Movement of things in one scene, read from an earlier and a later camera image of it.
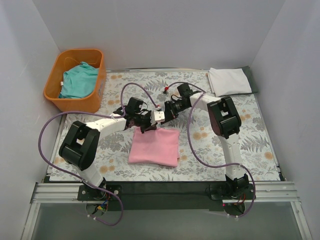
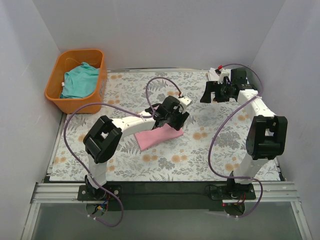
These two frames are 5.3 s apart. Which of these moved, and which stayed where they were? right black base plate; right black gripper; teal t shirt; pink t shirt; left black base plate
Moved: right black gripper; pink t shirt
Stayed: teal t shirt; left black base plate; right black base plate
